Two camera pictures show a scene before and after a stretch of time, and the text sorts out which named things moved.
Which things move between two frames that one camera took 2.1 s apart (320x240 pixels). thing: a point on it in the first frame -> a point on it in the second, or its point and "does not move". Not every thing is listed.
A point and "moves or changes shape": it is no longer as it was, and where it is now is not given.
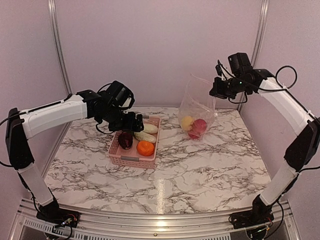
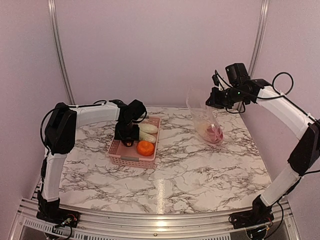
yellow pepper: (186, 122) -> (202, 127)
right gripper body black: (229, 90) -> (225, 100)
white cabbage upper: (150, 128) does not move
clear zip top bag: (198, 112) moves or changes shape
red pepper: (199, 125) -> (211, 134)
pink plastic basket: (131, 157) does not move
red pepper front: (194, 134) -> (218, 134)
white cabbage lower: (142, 136) does not move
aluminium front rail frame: (26, 226) does not move
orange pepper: (145, 148) does not move
